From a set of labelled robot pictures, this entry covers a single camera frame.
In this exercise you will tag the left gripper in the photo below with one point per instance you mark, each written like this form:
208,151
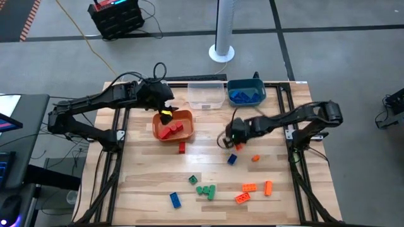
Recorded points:
154,94

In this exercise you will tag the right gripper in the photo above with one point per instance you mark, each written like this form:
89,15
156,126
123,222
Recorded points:
238,127

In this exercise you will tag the orange toy building block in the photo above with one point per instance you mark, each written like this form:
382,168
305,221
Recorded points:
239,147
268,188
255,158
249,187
242,197

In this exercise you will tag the red toy building block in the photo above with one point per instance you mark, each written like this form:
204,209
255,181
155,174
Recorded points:
179,125
182,147
164,133
173,127

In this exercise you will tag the long green building block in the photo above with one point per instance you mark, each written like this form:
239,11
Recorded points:
211,192

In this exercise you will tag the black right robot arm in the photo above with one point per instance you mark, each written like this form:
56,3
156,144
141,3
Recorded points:
300,112

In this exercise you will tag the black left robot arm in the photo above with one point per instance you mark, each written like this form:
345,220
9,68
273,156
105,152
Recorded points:
94,99

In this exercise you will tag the teal plastic bin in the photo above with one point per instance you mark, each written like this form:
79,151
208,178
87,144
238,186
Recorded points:
246,83

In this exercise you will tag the clear labelled plastic container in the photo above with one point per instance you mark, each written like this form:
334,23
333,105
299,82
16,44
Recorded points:
206,94

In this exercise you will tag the orange plastic bin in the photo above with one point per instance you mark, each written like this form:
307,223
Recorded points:
188,126

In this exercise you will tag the black crate with red lid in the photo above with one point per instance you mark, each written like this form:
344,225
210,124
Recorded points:
116,20

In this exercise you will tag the white tower fan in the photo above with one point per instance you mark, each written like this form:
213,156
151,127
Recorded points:
224,25

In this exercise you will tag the dark grey desk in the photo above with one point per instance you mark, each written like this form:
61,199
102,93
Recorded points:
31,107

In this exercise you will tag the clear cup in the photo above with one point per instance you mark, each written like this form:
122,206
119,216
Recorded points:
72,197

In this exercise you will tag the white sheet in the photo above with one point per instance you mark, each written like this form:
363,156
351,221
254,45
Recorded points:
8,105

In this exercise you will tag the dark tablet screen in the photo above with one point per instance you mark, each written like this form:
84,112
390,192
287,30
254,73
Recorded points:
9,123

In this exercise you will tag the black mat striped edge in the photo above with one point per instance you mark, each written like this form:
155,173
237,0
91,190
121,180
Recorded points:
15,15

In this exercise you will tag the backlit keyboard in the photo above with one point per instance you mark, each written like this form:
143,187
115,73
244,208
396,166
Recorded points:
4,170

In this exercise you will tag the black glowing mouse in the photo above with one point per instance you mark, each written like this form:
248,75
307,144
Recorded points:
9,208

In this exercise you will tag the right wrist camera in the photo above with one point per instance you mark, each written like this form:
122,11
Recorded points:
228,142

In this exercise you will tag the black aluminium table frame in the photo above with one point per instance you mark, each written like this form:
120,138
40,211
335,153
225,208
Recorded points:
180,84

